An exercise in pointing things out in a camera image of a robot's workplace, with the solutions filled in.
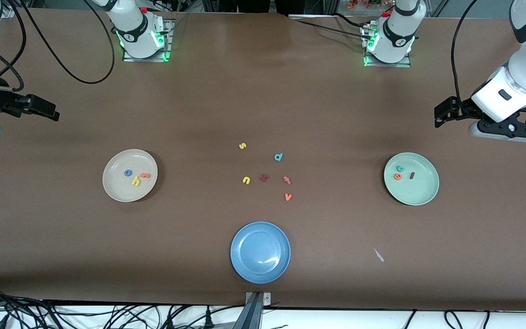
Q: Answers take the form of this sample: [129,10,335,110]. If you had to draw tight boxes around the light green round plate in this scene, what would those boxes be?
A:
[384,152,440,206]

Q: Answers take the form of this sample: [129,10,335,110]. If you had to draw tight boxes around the beige brown round plate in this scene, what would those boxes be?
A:
[102,149,158,202]

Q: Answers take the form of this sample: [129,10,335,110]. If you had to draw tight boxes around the orange artificial flowers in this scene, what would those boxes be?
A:
[347,0,382,10]

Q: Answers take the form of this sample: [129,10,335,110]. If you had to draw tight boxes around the brown table cover sheet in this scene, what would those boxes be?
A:
[0,8,526,312]

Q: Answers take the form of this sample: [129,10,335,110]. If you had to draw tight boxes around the blue round plate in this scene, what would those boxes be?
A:
[230,222,291,284]

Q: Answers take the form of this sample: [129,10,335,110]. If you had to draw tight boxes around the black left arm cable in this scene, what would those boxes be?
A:
[451,0,479,103]

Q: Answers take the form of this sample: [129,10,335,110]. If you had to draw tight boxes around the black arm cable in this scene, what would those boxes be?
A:
[21,0,116,85]
[451,0,479,103]

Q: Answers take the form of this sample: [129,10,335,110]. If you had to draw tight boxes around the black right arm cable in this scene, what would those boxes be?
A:
[21,0,116,85]

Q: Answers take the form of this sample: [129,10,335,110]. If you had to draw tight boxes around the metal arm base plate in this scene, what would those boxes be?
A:
[363,23,412,69]
[122,18,174,63]

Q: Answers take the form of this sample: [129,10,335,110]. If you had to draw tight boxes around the black base power cable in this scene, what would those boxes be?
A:
[290,13,373,41]

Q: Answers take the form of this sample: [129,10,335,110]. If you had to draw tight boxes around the black floor cable bundle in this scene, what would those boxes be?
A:
[0,283,69,329]

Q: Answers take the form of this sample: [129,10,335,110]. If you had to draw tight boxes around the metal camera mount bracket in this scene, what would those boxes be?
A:
[233,292,273,329]

